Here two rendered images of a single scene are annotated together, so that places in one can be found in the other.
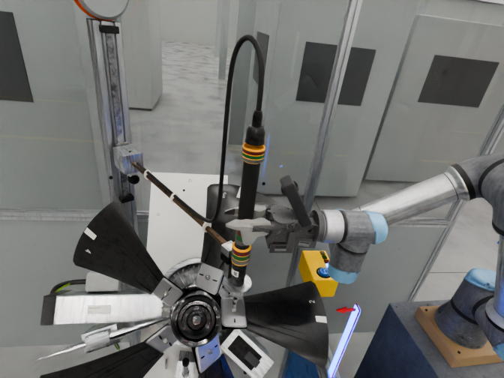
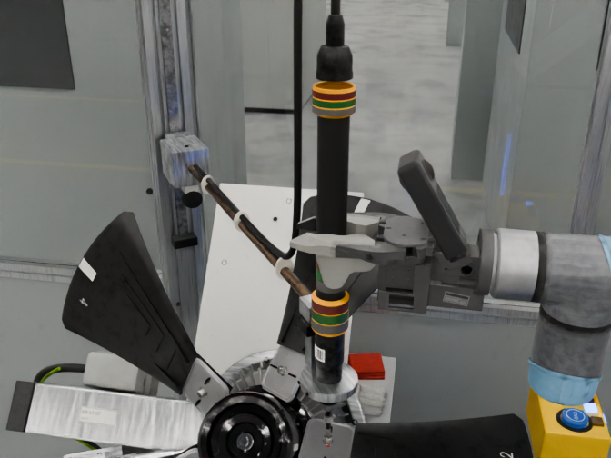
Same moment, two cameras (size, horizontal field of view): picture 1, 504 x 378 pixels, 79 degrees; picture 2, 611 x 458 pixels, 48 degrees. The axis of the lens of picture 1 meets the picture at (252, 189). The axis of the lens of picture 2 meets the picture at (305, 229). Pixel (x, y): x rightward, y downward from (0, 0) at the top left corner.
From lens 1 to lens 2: 0.23 m
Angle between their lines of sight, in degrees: 19
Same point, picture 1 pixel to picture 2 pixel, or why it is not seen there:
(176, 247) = (252, 328)
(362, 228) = (583, 267)
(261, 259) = (465, 403)
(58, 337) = not seen: outside the picture
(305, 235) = (458, 281)
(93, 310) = (88, 415)
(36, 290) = not seen: hidden behind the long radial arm
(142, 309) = (170, 427)
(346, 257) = (555, 338)
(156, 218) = (220, 269)
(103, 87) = (148, 31)
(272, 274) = not seen: hidden behind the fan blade
